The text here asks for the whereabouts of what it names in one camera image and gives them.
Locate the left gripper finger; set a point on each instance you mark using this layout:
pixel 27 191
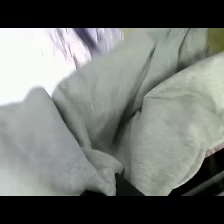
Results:
pixel 126 188

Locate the pale grey shirt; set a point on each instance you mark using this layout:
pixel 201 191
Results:
pixel 100 110

